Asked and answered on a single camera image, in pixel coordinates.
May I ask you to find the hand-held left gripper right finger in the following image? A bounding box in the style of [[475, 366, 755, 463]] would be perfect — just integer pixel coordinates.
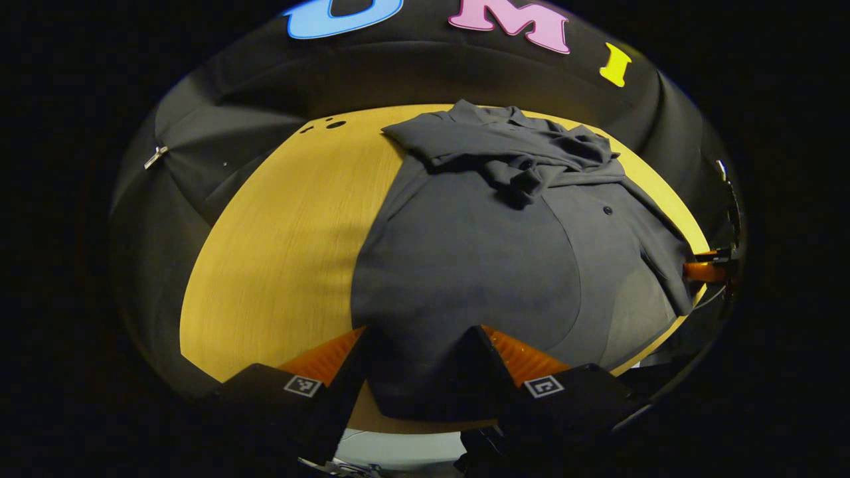
[[458, 324, 658, 475]]

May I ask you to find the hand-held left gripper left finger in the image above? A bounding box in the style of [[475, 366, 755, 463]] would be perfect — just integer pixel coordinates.
[[199, 325, 369, 465]]

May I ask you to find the dark grey shirt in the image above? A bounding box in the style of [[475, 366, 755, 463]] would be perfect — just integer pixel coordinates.
[[350, 100, 697, 420]]

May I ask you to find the black backdrop cloth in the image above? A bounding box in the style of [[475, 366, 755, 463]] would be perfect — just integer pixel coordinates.
[[110, 0, 748, 399]]

